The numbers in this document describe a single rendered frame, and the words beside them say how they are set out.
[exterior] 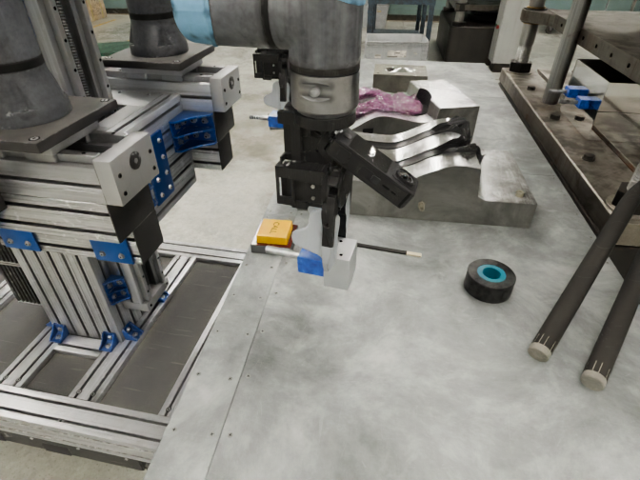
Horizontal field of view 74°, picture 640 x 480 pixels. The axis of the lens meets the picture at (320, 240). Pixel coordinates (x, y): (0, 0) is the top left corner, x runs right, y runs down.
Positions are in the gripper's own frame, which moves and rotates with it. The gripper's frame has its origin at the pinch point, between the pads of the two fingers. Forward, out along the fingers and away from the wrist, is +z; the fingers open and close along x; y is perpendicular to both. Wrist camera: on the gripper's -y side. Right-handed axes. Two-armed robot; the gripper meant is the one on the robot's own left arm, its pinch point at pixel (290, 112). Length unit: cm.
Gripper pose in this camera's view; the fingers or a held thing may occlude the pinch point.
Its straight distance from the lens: 108.0
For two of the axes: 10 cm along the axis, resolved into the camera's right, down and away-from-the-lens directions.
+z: 0.0, 8.0, 6.0
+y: -9.8, -1.3, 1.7
